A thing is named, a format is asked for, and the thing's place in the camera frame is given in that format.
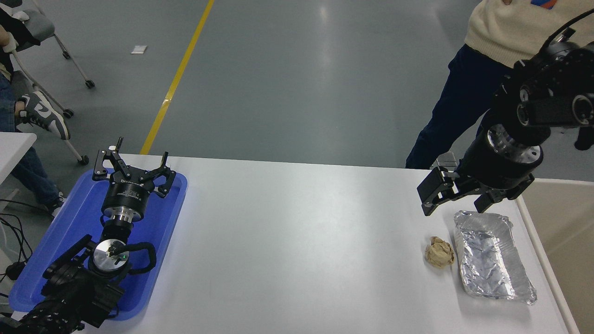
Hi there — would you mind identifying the crumpled tan paper ball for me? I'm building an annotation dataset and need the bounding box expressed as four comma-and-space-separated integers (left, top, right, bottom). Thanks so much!
425, 236, 456, 268

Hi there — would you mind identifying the blue plastic tray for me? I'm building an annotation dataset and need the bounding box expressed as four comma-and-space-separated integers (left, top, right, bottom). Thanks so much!
8, 168, 188, 321

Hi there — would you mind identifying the large pale bin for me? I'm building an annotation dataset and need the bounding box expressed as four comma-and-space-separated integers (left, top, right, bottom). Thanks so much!
516, 178, 594, 334

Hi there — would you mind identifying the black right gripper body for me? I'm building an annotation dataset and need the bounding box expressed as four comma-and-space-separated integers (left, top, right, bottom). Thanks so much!
457, 134, 544, 200

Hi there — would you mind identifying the black power plug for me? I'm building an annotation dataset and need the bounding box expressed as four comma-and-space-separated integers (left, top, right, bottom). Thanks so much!
6, 261, 27, 281

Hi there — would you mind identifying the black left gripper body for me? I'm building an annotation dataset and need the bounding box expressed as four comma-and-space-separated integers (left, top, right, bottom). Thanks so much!
101, 174, 155, 214

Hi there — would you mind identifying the grey wheeled chair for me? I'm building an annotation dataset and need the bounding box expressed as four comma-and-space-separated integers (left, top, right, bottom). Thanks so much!
9, 49, 90, 166
0, 0, 96, 90

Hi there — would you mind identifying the small white table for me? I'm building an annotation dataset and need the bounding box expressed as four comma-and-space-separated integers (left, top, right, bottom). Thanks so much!
0, 132, 38, 214

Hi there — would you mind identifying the black floor cable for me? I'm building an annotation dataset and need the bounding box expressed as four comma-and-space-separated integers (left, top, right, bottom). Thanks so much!
0, 199, 33, 265

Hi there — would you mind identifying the standing person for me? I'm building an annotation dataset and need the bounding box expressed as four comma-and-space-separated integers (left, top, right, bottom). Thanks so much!
405, 0, 594, 170

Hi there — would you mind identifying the silver foil tray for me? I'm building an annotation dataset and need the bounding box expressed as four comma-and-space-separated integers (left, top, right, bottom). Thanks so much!
453, 210, 538, 305

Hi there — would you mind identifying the seated person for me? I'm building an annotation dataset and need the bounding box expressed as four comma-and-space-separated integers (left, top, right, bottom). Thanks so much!
0, 7, 71, 218

